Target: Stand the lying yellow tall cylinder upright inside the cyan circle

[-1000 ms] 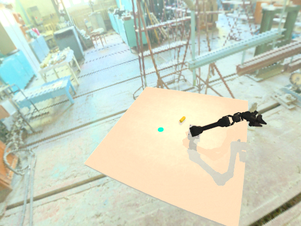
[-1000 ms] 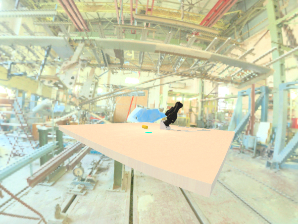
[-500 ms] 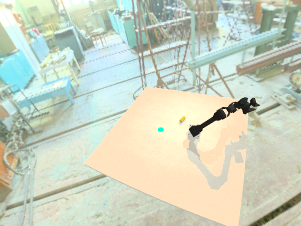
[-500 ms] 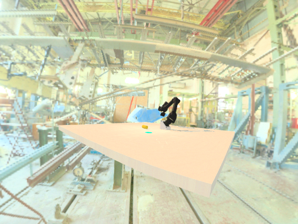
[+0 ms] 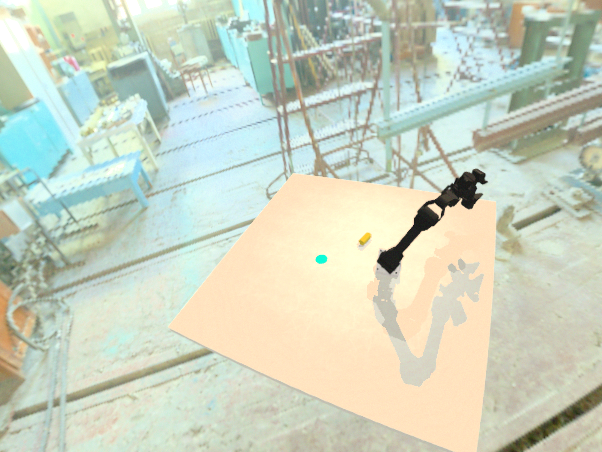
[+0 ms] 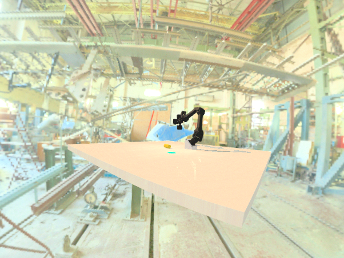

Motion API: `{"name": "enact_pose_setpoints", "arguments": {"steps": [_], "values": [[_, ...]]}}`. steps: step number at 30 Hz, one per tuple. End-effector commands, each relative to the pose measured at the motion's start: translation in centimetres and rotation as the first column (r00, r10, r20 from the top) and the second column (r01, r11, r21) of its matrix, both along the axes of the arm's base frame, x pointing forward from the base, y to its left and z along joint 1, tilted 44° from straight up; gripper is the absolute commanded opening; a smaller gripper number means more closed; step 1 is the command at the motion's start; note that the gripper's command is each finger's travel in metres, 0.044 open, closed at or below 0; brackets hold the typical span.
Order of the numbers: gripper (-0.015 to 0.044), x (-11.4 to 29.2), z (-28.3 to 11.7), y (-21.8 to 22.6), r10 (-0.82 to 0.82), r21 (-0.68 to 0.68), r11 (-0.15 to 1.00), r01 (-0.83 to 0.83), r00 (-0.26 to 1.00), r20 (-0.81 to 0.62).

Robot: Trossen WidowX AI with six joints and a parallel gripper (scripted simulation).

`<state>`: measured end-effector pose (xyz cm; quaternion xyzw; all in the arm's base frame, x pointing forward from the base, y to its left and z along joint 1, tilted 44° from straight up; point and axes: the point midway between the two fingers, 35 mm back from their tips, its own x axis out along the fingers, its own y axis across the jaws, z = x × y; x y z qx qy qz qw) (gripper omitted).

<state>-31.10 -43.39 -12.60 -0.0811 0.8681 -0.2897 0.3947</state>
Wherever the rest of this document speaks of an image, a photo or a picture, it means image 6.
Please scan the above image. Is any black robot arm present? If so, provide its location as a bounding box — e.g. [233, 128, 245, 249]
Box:
[173, 107, 205, 146]

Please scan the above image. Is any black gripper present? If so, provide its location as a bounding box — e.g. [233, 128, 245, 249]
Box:
[177, 114, 182, 130]

